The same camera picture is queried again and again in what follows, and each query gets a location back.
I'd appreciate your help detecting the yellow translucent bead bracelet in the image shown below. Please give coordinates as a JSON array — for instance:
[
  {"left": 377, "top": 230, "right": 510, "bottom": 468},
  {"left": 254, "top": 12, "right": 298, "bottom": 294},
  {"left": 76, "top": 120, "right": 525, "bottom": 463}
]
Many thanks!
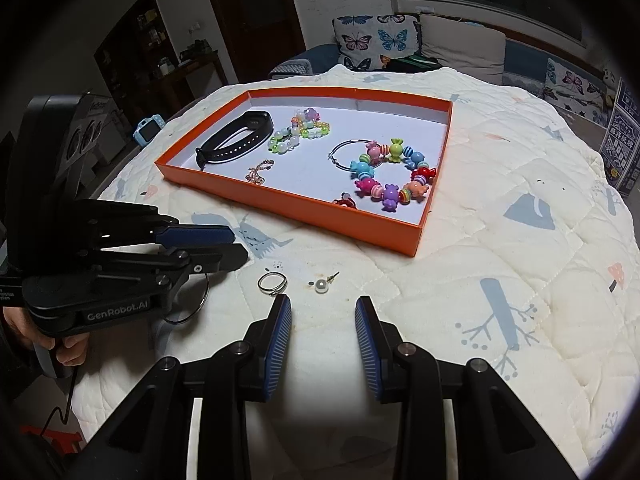
[{"left": 300, "top": 119, "right": 332, "bottom": 140}]

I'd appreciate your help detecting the pearl stud earring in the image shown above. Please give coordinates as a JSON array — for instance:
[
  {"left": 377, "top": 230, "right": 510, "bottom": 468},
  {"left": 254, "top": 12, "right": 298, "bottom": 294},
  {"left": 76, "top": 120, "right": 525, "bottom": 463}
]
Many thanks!
[{"left": 309, "top": 271, "right": 342, "bottom": 292}]

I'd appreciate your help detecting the black bag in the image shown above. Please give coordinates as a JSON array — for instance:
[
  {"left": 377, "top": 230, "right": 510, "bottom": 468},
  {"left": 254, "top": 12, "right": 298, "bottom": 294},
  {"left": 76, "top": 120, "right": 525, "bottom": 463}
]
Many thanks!
[{"left": 385, "top": 55, "right": 443, "bottom": 72}]

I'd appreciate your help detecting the red stool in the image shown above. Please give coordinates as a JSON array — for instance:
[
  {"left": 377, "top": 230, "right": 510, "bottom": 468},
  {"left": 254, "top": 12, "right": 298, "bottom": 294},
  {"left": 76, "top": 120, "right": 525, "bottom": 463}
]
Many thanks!
[{"left": 22, "top": 426, "right": 86, "bottom": 461}]

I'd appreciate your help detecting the person's left hand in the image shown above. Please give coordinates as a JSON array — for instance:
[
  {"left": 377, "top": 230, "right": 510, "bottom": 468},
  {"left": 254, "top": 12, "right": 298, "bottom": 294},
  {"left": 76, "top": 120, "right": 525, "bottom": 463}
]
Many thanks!
[{"left": 2, "top": 307, "right": 91, "bottom": 367}]

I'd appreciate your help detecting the dark wooden door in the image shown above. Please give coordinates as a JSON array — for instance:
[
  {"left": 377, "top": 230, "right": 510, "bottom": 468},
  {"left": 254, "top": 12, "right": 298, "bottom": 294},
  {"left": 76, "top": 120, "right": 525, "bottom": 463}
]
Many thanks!
[{"left": 197, "top": 0, "right": 306, "bottom": 86}]

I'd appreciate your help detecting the dark shelf cabinet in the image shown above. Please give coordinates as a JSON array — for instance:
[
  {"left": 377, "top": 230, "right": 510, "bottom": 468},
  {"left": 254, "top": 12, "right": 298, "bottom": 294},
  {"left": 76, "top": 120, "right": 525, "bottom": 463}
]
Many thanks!
[{"left": 95, "top": 0, "right": 173, "bottom": 116}]

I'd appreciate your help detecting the black smart band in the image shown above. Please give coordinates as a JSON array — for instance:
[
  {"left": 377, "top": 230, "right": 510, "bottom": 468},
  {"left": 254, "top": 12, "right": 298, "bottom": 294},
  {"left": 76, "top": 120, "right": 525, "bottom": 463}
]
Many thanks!
[{"left": 195, "top": 111, "right": 274, "bottom": 170}]

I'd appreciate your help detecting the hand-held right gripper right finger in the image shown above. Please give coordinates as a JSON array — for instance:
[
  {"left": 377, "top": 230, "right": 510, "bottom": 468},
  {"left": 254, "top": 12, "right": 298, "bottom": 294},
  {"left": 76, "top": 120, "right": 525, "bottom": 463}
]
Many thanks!
[{"left": 355, "top": 295, "right": 576, "bottom": 480}]

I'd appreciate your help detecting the blue white patterned box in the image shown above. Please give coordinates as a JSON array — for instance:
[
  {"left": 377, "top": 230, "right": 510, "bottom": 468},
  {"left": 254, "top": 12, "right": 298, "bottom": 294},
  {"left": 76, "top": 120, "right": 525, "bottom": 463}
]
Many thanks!
[{"left": 597, "top": 77, "right": 640, "bottom": 196}]

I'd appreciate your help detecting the colourful candy bead bracelet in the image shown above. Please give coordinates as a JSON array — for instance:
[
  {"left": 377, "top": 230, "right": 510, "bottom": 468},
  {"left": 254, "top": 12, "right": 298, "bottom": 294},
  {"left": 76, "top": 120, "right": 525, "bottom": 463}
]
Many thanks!
[{"left": 350, "top": 137, "right": 438, "bottom": 213}]

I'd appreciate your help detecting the blue toy camera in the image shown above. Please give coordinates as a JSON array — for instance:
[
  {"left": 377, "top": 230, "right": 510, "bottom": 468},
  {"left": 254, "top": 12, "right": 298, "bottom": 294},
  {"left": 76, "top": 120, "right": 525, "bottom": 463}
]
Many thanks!
[{"left": 131, "top": 114, "right": 166, "bottom": 147}]

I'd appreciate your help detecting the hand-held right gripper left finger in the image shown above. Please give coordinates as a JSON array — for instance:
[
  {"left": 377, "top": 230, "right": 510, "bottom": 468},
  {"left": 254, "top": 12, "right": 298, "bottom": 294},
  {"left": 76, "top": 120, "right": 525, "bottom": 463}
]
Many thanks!
[{"left": 82, "top": 294, "right": 293, "bottom": 480}]

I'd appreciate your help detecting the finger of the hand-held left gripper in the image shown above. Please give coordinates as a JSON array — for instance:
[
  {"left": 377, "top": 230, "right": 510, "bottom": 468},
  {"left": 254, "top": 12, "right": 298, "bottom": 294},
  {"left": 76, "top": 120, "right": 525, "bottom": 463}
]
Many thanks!
[
  {"left": 99, "top": 244, "right": 250, "bottom": 291},
  {"left": 75, "top": 199, "right": 236, "bottom": 252}
]

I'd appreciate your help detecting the beige pillow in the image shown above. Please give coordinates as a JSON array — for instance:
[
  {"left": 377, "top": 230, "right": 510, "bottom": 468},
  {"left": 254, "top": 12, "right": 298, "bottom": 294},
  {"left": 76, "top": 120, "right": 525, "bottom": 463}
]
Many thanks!
[{"left": 419, "top": 14, "right": 507, "bottom": 83}]

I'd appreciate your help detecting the pastel bead bracelet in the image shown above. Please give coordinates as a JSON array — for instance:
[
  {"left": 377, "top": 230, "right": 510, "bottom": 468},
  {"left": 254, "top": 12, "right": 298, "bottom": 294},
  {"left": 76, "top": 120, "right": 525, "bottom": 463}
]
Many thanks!
[{"left": 267, "top": 107, "right": 322, "bottom": 155}]

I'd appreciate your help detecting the large butterfly print pillow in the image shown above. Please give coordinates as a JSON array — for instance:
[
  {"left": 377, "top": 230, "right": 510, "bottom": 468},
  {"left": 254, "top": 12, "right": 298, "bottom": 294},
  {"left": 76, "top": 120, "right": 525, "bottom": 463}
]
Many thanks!
[{"left": 332, "top": 14, "right": 421, "bottom": 72}]

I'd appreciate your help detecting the orange shallow box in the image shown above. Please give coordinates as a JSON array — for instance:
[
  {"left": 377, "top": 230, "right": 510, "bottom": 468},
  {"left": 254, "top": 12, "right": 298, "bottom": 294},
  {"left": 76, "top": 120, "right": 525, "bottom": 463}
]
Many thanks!
[{"left": 154, "top": 87, "right": 453, "bottom": 259}]

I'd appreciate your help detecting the dark wooden desk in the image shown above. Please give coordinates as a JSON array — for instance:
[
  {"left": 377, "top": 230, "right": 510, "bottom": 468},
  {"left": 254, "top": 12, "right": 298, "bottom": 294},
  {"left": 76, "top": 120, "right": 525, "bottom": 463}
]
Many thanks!
[{"left": 165, "top": 50, "right": 228, "bottom": 111}]

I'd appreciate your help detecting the white quilted blanket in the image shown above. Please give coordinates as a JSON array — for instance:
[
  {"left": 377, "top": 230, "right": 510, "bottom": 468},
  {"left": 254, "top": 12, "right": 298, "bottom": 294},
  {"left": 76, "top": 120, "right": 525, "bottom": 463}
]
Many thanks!
[{"left": 75, "top": 67, "right": 636, "bottom": 480}]

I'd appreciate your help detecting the printed cardboard box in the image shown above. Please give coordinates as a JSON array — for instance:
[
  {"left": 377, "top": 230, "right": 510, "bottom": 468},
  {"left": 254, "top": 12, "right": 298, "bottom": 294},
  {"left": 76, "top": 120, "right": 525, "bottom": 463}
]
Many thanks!
[{"left": 60, "top": 91, "right": 132, "bottom": 196}]

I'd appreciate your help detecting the small silver ring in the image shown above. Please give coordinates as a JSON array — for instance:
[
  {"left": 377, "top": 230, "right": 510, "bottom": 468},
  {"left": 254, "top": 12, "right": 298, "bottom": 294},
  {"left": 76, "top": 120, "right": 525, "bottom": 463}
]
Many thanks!
[{"left": 257, "top": 271, "right": 289, "bottom": 295}]

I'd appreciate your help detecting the silver hoop earring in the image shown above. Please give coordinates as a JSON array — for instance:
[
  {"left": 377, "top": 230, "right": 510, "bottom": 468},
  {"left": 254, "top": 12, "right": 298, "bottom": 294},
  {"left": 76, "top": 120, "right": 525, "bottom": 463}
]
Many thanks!
[
  {"left": 162, "top": 265, "right": 211, "bottom": 325},
  {"left": 327, "top": 140, "right": 381, "bottom": 173}
]

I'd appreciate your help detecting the small butterfly print pillow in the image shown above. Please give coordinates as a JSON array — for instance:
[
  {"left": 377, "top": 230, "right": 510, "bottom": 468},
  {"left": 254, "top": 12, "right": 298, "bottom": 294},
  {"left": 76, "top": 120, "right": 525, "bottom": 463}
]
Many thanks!
[{"left": 542, "top": 57, "right": 608, "bottom": 121}]

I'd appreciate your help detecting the rose gold chain bracelet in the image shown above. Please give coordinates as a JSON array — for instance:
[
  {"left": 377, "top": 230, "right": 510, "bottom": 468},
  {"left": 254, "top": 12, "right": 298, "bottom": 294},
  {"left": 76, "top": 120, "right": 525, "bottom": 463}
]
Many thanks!
[{"left": 245, "top": 159, "right": 276, "bottom": 184}]

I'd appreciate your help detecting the black cable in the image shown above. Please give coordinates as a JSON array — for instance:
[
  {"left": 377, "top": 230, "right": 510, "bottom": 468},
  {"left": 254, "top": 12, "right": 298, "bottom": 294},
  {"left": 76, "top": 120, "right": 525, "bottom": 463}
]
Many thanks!
[{"left": 37, "top": 367, "right": 78, "bottom": 436}]

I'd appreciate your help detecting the blue sofa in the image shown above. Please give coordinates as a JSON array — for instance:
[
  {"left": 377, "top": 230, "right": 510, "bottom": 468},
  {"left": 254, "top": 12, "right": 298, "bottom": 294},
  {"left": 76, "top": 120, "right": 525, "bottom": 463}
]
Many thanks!
[{"left": 270, "top": 15, "right": 616, "bottom": 126}]

